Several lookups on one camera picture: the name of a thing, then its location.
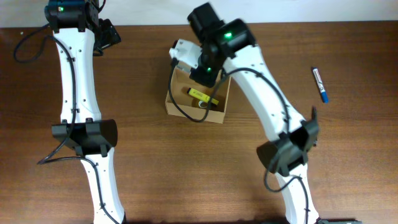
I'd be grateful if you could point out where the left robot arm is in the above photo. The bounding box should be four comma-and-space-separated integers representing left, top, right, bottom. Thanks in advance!
45, 1, 126, 223

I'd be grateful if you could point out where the yellow highlighter marker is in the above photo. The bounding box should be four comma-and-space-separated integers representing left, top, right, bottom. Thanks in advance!
187, 88, 219, 105

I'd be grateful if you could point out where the blue whiteboard marker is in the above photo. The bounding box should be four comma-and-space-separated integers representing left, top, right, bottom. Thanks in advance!
312, 67, 328, 103

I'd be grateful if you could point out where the black cable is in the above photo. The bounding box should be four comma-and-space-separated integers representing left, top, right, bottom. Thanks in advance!
167, 57, 310, 224
12, 23, 122, 224

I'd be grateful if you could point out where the yellow tape roll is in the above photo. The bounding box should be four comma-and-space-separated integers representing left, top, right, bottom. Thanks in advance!
195, 98, 217, 109

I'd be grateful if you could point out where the black ballpoint pen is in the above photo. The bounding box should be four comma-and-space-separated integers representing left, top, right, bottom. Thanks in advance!
312, 106, 317, 120

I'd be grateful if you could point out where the cardboard box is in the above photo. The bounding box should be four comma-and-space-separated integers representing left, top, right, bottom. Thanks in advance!
165, 66, 231, 124

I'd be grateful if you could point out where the left black cable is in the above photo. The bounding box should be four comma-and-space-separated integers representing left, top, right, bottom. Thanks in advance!
12, 23, 122, 224

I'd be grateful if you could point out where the right black cable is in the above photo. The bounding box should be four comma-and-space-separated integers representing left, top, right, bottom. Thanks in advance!
167, 57, 310, 224

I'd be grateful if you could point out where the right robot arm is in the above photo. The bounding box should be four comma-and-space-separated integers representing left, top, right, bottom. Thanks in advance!
187, 3, 320, 223

